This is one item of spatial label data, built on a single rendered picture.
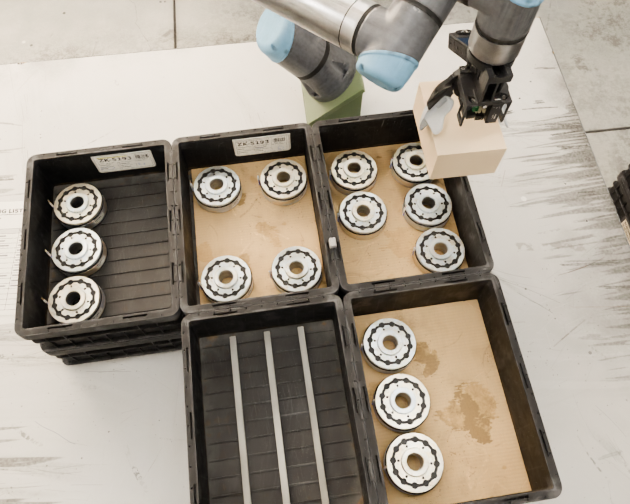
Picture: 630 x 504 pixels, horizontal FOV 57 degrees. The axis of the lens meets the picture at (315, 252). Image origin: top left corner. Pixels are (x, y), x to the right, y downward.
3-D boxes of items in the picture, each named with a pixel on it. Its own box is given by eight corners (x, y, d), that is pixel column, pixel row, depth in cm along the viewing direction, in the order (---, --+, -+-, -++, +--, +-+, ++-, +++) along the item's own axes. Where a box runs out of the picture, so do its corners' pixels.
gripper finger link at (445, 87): (422, 107, 97) (460, 74, 90) (420, 100, 97) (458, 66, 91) (441, 115, 99) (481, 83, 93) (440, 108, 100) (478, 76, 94)
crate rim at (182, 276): (173, 144, 125) (171, 138, 123) (310, 128, 127) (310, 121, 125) (182, 319, 109) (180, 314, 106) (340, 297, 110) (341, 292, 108)
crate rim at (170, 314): (32, 161, 123) (26, 155, 121) (173, 144, 125) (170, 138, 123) (19, 341, 107) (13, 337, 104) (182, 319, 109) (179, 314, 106)
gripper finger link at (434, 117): (413, 146, 99) (452, 115, 93) (407, 118, 102) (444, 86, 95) (426, 151, 101) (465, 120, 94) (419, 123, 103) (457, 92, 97)
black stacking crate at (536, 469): (339, 314, 119) (342, 294, 109) (479, 294, 121) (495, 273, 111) (376, 525, 102) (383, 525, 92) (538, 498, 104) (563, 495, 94)
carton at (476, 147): (412, 109, 111) (419, 82, 105) (473, 103, 112) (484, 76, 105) (429, 179, 105) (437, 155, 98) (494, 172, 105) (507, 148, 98)
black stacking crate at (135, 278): (51, 186, 132) (29, 157, 122) (181, 170, 134) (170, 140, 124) (42, 354, 115) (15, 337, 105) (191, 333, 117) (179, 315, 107)
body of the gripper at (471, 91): (456, 129, 93) (475, 77, 82) (445, 87, 97) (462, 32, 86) (503, 125, 94) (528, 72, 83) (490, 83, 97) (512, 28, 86)
